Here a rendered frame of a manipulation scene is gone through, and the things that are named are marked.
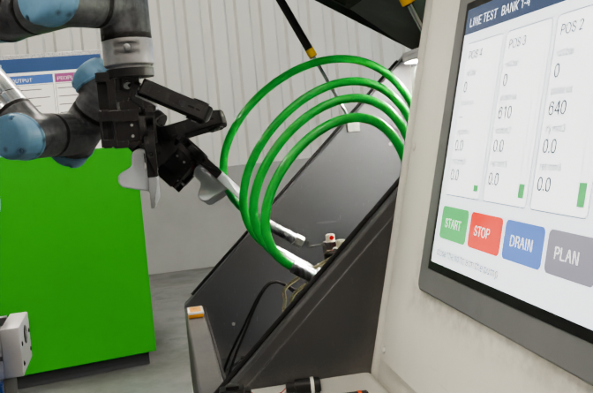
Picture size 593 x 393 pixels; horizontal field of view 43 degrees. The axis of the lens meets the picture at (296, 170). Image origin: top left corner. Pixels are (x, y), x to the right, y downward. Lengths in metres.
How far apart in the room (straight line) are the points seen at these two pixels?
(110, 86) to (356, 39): 7.10
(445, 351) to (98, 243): 3.83
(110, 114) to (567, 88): 0.71
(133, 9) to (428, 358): 0.65
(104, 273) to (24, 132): 3.31
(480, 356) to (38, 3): 0.72
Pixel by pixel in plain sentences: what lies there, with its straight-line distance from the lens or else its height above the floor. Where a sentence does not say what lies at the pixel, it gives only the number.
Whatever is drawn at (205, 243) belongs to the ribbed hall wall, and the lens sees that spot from 7.80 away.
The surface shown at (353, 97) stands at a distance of 1.17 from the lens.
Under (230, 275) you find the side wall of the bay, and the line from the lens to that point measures 1.64.
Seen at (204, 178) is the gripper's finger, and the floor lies 1.23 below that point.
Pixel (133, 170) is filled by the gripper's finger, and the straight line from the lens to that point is 1.16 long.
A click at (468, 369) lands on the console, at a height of 1.06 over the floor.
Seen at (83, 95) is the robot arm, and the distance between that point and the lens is 1.38.
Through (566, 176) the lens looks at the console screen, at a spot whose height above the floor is 1.25.
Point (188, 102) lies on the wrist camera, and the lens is 1.16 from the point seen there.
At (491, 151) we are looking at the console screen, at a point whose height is 1.26.
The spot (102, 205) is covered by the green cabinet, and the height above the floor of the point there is 0.97.
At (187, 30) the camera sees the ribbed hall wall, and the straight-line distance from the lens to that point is 7.83.
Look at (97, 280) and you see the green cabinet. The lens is 4.55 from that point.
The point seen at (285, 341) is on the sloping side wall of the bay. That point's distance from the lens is 1.00.
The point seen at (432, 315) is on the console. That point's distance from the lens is 0.83.
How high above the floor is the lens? 1.30
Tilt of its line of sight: 3 degrees down
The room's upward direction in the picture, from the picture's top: 5 degrees counter-clockwise
